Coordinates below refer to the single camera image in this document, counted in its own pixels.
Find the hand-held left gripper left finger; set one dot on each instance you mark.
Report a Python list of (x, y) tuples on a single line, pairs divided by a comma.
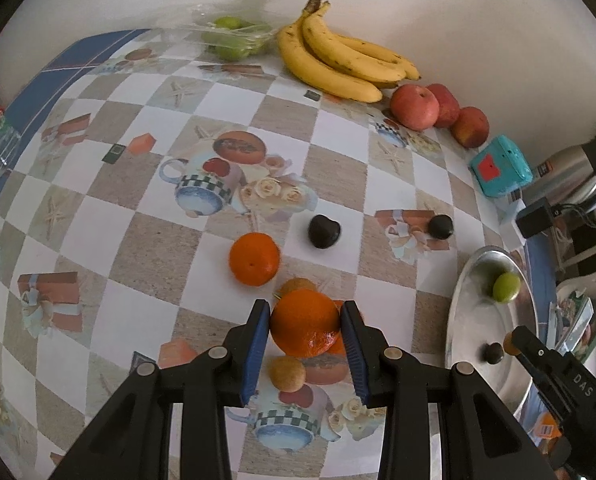
[(258, 350)]

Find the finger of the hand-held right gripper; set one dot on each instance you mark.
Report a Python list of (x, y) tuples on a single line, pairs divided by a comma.
[(526, 344)]

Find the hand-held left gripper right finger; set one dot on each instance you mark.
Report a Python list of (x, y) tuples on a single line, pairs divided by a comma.
[(353, 355)]

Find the round orange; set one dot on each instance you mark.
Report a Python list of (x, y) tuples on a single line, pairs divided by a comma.
[(254, 260), (337, 349), (303, 322)]

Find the brown round fruit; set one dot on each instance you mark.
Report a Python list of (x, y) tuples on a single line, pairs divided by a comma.
[(298, 286), (507, 344), (288, 372)]

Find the dark purple plum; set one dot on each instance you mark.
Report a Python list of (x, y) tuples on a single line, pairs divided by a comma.
[(324, 231), (492, 353), (441, 226)]

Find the stainless steel basin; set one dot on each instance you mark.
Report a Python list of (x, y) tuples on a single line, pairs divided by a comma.
[(472, 320)]

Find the light green fruit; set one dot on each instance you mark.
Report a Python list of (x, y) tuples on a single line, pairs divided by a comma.
[(506, 287)]

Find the orange bottle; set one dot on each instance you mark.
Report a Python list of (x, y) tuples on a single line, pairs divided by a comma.
[(545, 422)]

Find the white plastic chair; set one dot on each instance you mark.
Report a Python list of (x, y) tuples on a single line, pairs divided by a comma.
[(592, 280)]

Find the black power adapter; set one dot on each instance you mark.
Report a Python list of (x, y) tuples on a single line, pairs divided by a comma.
[(535, 220)]

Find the checked printed tablecloth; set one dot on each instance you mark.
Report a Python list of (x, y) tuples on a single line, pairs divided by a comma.
[(128, 260)]

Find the stainless steel kettle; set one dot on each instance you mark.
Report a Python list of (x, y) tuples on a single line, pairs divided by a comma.
[(567, 170)]

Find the teal storage box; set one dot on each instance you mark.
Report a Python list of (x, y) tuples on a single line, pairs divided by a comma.
[(500, 165)]

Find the red apple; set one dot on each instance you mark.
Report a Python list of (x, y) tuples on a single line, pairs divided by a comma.
[(450, 107), (471, 126), (414, 106)]

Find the yellow banana bunch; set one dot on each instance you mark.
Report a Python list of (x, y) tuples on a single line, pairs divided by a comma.
[(328, 75)]

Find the clear box of green fruit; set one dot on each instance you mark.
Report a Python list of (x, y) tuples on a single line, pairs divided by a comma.
[(228, 42)]

